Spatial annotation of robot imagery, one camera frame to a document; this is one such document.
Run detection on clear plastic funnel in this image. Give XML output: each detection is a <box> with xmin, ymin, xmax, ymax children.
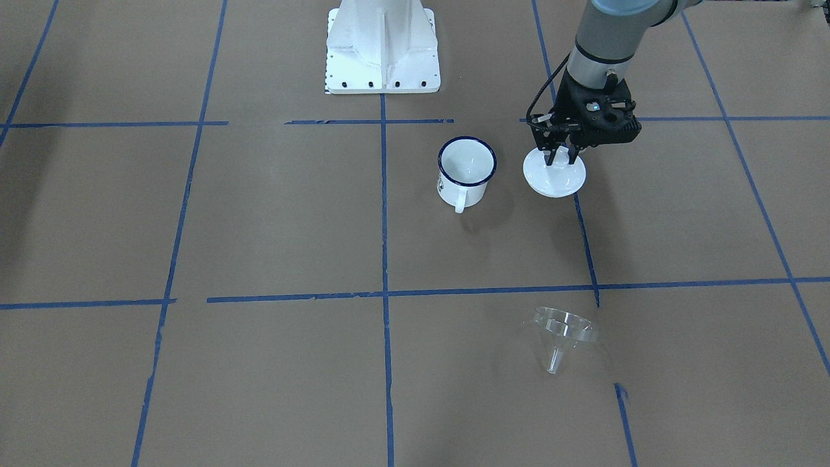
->
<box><xmin>534</xmin><ymin>307</ymin><xmax>599</xmax><ymax>374</ymax></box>

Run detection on white enamel mug blue rim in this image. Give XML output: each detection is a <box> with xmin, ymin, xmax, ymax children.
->
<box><xmin>436</xmin><ymin>136</ymin><xmax>497</xmax><ymax>215</ymax></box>

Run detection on black active gripper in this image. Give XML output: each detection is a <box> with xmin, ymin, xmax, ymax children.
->
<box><xmin>528</xmin><ymin>71</ymin><xmax>641</xmax><ymax>167</ymax></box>

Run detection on white mug lid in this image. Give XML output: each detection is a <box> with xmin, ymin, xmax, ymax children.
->
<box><xmin>523</xmin><ymin>145</ymin><xmax>587</xmax><ymax>198</ymax></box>

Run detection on silver blue active robot arm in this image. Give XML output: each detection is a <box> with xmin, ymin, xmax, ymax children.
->
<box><xmin>525</xmin><ymin>1</ymin><xmax>696</xmax><ymax>166</ymax></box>

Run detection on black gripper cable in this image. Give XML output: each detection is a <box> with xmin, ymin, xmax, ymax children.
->
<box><xmin>525</xmin><ymin>53</ymin><xmax>571</xmax><ymax>130</ymax></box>

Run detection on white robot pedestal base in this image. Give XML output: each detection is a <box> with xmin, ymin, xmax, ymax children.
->
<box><xmin>324</xmin><ymin>1</ymin><xmax>442</xmax><ymax>95</ymax></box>

